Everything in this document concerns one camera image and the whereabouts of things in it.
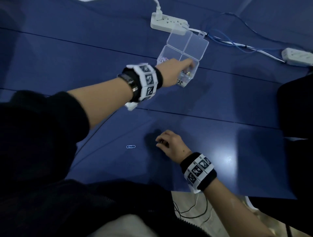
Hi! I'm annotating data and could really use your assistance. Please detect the white plug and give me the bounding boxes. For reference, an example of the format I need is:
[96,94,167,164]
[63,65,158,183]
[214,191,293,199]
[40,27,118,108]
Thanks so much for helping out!
[154,0,163,21]

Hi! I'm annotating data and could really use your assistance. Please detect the person's right forearm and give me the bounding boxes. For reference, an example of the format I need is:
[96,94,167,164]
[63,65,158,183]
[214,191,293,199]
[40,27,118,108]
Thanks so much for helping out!
[204,178,277,237]

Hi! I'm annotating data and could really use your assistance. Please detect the clear plastic compartment box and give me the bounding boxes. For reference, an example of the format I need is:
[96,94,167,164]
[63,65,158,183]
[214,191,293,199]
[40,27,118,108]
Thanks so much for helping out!
[156,29,210,88]

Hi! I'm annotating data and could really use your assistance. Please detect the white power strip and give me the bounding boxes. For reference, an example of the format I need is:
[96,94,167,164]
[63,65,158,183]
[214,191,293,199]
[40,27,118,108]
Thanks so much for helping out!
[150,13,189,35]
[281,48,313,67]

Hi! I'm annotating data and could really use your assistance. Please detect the person's left hand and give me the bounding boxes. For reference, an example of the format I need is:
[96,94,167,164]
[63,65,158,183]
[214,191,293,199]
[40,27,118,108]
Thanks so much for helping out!
[156,59,195,88]

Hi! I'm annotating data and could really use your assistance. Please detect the blue cable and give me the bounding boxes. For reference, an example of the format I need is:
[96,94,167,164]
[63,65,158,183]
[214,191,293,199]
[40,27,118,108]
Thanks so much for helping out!
[208,12,313,54]

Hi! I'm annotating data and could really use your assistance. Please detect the black chair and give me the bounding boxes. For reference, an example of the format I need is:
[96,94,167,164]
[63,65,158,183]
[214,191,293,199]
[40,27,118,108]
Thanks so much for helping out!
[245,73,313,237]

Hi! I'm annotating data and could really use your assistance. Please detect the person's right hand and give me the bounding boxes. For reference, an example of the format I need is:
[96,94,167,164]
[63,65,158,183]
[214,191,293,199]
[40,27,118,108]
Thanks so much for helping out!
[156,130,193,164]

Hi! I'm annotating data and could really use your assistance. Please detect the black jacket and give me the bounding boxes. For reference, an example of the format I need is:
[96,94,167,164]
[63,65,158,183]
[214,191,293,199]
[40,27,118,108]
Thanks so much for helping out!
[0,90,211,237]

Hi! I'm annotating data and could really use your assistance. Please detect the white power cable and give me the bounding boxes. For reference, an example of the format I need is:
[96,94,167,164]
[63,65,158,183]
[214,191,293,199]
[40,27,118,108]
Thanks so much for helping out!
[188,27,286,63]

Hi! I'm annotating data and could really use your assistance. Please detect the left wrist marker band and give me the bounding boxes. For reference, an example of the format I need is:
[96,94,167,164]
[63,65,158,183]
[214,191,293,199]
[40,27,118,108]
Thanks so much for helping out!
[117,63,164,112]

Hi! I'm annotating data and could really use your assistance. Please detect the black floor cable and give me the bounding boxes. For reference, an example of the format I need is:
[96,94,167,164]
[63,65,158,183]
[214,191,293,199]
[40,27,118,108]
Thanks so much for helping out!
[171,193,222,230]

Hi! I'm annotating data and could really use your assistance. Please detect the wrist marker band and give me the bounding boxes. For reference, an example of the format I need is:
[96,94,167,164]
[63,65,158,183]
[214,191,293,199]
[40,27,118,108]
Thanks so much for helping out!
[180,152,217,192]
[117,63,164,112]

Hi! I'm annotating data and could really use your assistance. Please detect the right wrist marker band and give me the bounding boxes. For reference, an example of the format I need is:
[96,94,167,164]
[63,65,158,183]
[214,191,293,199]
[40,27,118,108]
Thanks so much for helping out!
[180,152,217,192]

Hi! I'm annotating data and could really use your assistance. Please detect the person's left forearm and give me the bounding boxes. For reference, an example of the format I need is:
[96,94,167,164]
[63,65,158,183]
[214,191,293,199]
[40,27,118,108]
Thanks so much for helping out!
[67,77,134,130]

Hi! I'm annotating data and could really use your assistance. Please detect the light trousers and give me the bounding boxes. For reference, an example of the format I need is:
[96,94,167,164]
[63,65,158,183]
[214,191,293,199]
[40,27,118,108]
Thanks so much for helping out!
[87,214,160,237]

